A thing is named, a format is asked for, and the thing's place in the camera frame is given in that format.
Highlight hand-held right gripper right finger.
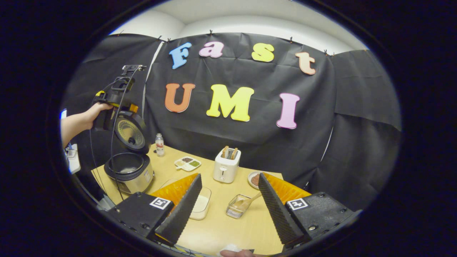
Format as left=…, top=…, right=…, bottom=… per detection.
left=258, top=172, right=363, bottom=249

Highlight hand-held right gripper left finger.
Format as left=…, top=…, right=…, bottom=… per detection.
left=106, top=173, right=202, bottom=246

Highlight white rice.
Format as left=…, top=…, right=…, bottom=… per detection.
left=191, top=195, right=209, bottom=215

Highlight clear plastic rice container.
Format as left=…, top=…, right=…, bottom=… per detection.
left=159, top=178, right=212, bottom=221

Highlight wooden spoon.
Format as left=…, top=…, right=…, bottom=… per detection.
left=232, top=192, right=263, bottom=212

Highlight metal wire chopstick holder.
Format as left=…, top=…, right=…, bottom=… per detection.
left=226, top=194, right=252, bottom=219

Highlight silver rice cooker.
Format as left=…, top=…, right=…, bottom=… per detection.
left=104, top=111, right=155, bottom=194

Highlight white round plate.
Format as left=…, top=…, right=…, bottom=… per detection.
left=248, top=171, right=263, bottom=190

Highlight small clear bottle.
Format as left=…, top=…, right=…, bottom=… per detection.
left=155, top=133, right=165, bottom=157

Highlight white divided grain dish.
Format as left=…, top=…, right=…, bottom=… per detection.
left=174, top=156, right=202, bottom=172

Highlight white toaster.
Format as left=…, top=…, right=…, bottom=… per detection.
left=213, top=147, right=242, bottom=184

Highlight white tissue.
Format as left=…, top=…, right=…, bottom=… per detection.
left=217, top=244, right=243, bottom=255

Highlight white object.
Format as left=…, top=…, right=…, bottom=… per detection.
left=64, top=143, right=81, bottom=175

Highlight black cable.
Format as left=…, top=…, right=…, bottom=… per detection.
left=89, top=66, right=143, bottom=200

